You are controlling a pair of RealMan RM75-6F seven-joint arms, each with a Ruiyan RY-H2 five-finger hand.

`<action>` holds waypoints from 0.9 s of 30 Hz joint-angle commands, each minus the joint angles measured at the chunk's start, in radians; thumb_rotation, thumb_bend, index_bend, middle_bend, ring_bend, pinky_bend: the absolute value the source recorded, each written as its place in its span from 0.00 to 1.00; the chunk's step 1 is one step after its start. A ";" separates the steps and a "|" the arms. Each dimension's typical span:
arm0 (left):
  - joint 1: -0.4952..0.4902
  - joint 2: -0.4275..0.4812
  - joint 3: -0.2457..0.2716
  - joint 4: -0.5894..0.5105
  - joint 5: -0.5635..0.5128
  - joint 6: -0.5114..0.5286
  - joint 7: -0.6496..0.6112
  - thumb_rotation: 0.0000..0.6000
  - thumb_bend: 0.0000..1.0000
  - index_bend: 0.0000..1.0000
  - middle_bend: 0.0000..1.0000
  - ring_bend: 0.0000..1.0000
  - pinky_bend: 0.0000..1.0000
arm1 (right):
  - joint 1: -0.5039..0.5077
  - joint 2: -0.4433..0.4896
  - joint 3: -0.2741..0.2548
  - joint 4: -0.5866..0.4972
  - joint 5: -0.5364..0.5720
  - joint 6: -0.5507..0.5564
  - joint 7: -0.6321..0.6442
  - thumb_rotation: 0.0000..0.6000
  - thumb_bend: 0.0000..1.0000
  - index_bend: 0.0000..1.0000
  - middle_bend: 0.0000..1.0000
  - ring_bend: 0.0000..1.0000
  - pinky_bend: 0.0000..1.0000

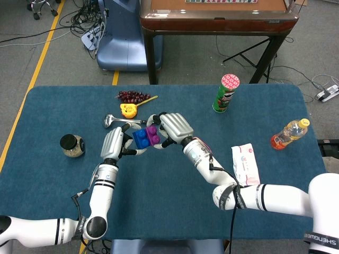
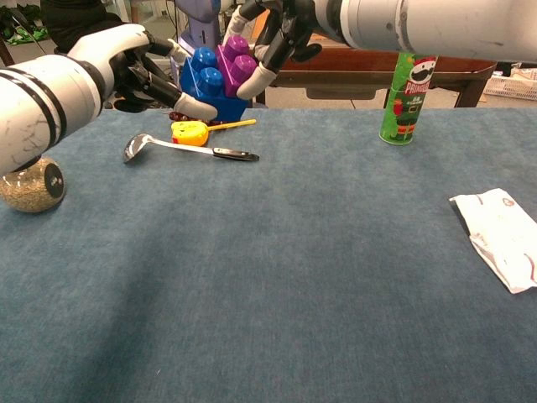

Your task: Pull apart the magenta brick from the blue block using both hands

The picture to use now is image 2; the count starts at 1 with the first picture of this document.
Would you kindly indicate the seated person in black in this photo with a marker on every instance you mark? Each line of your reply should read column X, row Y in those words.
column 71, row 21

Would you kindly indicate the black bag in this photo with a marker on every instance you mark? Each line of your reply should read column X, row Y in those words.
column 520, row 69

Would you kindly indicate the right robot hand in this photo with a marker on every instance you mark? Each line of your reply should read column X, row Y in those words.
column 293, row 25

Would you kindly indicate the yellow tape measure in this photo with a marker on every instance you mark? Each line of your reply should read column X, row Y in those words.
column 189, row 132

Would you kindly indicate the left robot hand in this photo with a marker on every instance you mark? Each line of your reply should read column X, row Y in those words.
column 113, row 42

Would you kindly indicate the blue table cloth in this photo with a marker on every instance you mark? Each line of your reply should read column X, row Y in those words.
column 168, row 294

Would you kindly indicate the blue building block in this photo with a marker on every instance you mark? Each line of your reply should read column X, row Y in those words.
column 226, row 107

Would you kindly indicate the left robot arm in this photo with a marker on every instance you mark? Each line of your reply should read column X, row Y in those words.
column 33, row 109

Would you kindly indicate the brown mahjong table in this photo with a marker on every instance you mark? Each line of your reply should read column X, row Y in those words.
column 348, row 77

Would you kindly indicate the dark table leg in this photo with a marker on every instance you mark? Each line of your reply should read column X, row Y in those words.
column 4, row 54

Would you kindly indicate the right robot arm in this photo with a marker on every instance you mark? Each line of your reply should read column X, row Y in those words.
column 440, row 25

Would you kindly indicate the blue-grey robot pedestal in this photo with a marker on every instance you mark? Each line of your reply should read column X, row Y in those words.
column 201, row 21

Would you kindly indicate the purple building block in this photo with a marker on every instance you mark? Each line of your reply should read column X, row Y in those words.
column 235, row 80

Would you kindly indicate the green Pringles can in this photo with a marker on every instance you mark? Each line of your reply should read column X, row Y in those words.
column 403, row 109

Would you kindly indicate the light wooden table leg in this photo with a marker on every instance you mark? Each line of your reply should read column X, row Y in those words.
column 135, row 10

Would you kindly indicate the glass jar with black lid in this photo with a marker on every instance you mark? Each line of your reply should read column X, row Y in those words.
column 29, row 193

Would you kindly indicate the white plastic basket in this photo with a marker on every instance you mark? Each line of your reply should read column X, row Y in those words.
column 507, row 88

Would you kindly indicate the green fabric pile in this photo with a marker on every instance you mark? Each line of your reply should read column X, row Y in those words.
column 25, row 35

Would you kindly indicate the red grape bunch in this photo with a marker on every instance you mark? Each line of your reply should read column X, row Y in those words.
column 174, row 114

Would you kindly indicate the white crumpled paper bag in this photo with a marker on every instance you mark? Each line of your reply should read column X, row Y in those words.
column 499, row 235

